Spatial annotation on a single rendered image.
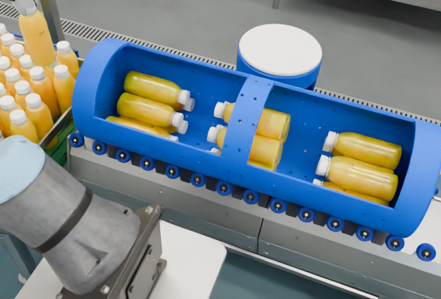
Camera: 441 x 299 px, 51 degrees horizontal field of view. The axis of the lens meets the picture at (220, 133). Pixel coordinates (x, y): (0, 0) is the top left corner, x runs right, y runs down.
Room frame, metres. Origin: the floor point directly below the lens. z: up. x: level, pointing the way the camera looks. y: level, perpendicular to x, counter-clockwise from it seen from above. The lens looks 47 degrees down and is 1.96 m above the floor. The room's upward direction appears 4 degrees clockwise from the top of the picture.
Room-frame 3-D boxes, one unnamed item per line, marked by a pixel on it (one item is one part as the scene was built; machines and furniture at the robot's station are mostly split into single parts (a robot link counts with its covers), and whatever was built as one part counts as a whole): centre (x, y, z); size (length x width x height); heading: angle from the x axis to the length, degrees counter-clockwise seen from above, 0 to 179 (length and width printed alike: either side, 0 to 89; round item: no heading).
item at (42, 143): (0.98, 0.45, 0.96); 0.40 x 0.01 x 0.03; 163
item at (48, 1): (1.42, 0.64, 0.55); 0.04 x 0.04 x 1.10; 73
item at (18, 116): (0.84, 0.54, 1.07); 0.04 x 0.04 x 0.02
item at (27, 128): (0.84, 0.54, 0.98); 0.07 x 0.07 x 0.17
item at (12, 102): (0.89, 0.59, 1.07); 0.04 x 0.04 x 0.02
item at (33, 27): (0.98, 0.50, 1.23); 0.07 x 0.07 x 0.17
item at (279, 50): (1.27, -0.18, 1.03); 0.28 x 0.28 x 0.01
